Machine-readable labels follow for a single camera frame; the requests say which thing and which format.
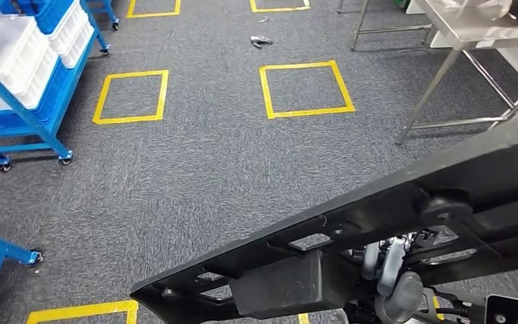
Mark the blue plastic crate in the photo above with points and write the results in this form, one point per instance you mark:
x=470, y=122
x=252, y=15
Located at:
x=53, y=94
x=40, y=9

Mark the grey metal bracket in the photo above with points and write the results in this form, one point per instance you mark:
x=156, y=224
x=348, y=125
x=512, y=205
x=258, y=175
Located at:
x=259, y=41

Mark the stainless steel workbench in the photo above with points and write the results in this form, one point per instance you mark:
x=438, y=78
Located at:
x=464, y=29

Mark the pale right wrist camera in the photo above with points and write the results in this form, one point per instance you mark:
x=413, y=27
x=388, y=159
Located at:
x=509, y=311

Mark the white plastic crate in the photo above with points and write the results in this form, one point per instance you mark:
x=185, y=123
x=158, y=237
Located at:
x=80, y=44
x=69, y=27
x=8, y=49

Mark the black plastic frame part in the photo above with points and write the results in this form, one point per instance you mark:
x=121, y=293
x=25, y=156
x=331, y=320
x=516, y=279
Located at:
x=487, y=179

